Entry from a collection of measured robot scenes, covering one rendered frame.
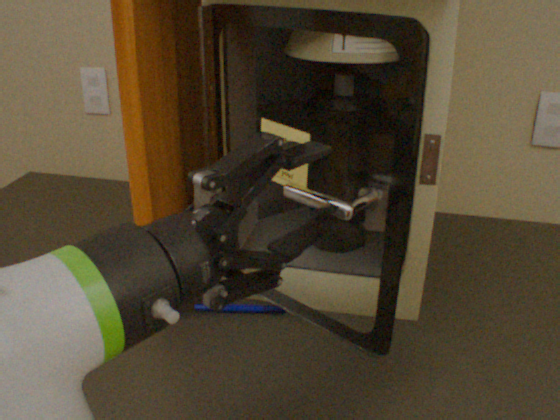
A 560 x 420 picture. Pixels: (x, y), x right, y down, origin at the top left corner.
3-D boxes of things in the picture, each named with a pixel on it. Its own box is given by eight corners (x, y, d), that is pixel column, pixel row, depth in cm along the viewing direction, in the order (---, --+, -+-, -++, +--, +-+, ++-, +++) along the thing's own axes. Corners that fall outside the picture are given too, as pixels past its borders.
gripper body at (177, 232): (184, 332, 41) (261, 285, 47) (174, 242, 38) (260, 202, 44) (132, 295, 46) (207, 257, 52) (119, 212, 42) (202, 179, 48)
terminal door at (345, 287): (221, 271, 80) (207, 2, 63) (388, 360, 62) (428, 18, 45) (217, 273, 80) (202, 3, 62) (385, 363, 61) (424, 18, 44)
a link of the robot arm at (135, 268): (46, 225, 39) (67, 318, 43) (127, 283, 32) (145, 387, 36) (110, 201, 43) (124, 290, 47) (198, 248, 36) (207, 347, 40)
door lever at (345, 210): (310, 187, 60) (310, 167, 59) (379, 211, 55) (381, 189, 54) (279, 202, 57) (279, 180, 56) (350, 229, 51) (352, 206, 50)
